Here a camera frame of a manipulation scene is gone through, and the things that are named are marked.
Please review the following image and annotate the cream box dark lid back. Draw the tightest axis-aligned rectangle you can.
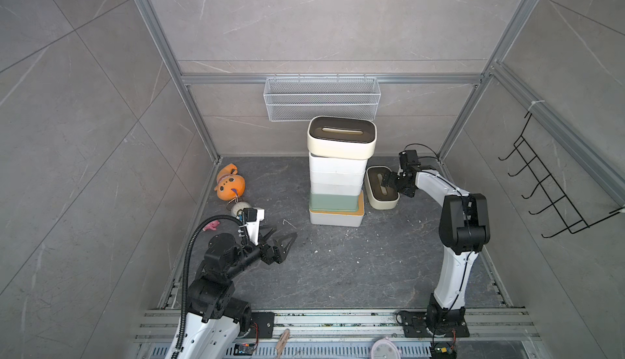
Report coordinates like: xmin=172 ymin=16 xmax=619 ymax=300
xmin=365 ymin=166 xmax=400 ymax=210

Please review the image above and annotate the cream box dark lid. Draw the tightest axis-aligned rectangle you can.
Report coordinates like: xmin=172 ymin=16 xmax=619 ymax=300
xmin=307 ymin=116 xmax=378 ymax=160
xmin=365 ymin=166 xmax=400 ymax=210

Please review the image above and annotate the green tissue box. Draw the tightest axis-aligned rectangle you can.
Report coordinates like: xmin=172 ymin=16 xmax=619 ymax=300
xmin=309 ymin=193 xmax=360 ymax=213

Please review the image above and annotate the large bamboo lid tissue box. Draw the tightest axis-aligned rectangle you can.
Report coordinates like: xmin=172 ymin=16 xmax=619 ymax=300
xmin=309 ymin=192 xmax=365 ymax=227

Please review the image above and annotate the small bamboo lid tissue box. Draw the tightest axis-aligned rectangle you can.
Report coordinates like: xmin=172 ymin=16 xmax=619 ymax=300
xmin=311 ymin=183 xmax=362 ymax=196

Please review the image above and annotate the grey lid white tissue box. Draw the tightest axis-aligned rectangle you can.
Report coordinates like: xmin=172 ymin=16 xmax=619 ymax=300
xmin=309 ymin=152 xmax=368 ymax=174

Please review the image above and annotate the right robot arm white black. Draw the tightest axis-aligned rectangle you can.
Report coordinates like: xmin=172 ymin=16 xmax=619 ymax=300
xmin=382 ymin=150 xmax=491 ymax=336

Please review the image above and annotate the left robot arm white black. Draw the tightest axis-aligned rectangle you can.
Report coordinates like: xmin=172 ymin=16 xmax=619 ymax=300
xmin=166 ymin=229 xmax=297 ymax=358

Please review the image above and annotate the small pink toy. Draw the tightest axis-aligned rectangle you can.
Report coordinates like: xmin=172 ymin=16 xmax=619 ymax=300
xmin=203 ymin=220 xmax=221 ymax=231

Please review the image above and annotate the small grey alarm clock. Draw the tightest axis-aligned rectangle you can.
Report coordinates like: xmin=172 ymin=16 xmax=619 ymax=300
xmin=230 ymin=201 xmax=252 ymax=217

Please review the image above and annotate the orange plush toy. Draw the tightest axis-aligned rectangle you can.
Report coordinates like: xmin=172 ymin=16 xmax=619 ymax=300
xmin=214 ymin=164 xmax=246 ymax=202

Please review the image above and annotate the small circuit board front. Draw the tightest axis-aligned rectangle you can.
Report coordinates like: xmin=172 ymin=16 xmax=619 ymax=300
xmin=232 ymin=343 xmax=257 ymax=356

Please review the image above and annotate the pink round object front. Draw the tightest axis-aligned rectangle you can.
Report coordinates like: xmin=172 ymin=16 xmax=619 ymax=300
xmin=369 ymin=338 xmax=401 ymax=359

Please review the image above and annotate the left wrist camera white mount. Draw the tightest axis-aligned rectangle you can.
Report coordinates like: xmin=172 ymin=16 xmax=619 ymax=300
xmin=239 ymin=208 xmax=265 ymax=245

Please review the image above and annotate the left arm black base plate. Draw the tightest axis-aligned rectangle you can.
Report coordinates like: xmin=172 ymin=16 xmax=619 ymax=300
xmin=248 ymin=312 xmax=276 ymax=339

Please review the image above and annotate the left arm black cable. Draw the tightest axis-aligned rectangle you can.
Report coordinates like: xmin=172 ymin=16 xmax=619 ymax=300
xmin=170 ymin=214 xmax=243 ymax=359

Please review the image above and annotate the wooden brush handle front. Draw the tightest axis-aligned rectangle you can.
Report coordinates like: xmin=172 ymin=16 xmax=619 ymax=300
xmin=275 ymin=329 xmax=291 ymax=359

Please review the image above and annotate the white wire mesh basket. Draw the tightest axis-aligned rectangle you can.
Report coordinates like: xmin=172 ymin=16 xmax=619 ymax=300
xmin=263 ymin=77 xmax=381 ymax=122

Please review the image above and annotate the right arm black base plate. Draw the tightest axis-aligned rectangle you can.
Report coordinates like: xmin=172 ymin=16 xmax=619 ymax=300
xmin=395 ymin=310 xmax=470 ymax=339

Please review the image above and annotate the black wire hook rack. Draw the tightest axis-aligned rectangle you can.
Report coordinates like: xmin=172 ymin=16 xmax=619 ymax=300
xmin=498 ymin=111 xmax=624 ymax=240

